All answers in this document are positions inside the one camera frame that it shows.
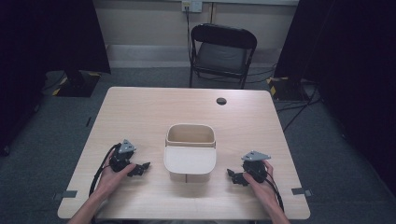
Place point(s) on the black curtain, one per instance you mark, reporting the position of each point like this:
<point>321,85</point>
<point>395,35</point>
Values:
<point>46,40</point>
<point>348,62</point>

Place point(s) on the black stand base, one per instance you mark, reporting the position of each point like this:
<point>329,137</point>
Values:
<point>79,85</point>
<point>288,88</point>

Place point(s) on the black folding chair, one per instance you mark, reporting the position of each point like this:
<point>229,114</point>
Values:
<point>221,56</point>

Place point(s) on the person's left hand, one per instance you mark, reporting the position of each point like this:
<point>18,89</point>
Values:
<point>110,182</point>

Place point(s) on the small black floor object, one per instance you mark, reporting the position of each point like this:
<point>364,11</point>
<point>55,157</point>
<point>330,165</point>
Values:
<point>88,121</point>

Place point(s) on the person's right hand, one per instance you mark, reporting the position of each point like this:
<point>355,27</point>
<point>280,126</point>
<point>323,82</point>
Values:
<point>263,189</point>

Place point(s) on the beige bin with half lid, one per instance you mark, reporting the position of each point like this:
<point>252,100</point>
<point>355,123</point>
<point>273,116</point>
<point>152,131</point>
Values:
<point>190,160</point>

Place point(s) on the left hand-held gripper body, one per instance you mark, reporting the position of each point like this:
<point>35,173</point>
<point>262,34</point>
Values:
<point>120,157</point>

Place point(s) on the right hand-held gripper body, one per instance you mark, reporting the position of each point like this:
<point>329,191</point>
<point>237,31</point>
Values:
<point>255,166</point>

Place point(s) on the grey tape strip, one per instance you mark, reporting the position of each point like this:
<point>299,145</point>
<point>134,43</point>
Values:
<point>66,194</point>
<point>301,191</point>

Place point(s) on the white wall outlet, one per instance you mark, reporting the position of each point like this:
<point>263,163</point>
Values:
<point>191,5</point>

